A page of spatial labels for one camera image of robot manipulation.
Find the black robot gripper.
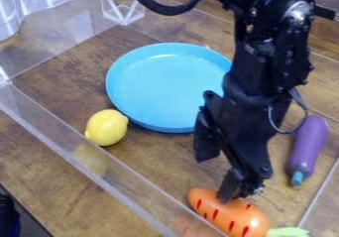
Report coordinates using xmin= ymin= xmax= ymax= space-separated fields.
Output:
xmin=193 ymin=90 xmax=290 ymax=203

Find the orange toy carrot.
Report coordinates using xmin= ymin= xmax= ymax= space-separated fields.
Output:
xmin=186 ymin=187 xmax=311 ymax=237

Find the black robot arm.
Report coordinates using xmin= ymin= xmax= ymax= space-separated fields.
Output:
xmin=193 ymin=0 xmax=313 ymax=202

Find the purple toy eggplant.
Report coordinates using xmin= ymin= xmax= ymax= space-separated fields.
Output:
xmin=286 ymin=115 xmax=329 ymax=186

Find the yellow toy lemon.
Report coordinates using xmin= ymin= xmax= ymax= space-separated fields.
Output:
xmin=84 ymin=109 xmax=128 ymax=146

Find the blue round plate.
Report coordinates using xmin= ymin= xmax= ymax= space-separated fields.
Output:
xmin=105 ymin=43 xmax=232 ymax=133

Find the clear acrylic enclosure wall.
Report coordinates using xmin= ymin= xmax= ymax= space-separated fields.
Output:
xmin=0 ymin=0 xmax=339 ymax=237

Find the black braided cable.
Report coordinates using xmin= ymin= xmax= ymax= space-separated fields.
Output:
xmin=122 ymin=0 xmax=209 ymax=17

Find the clear acrylic corner bracket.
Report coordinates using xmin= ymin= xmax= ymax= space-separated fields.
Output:
xmin=100 ymin=0 xmax=144 ymax=26

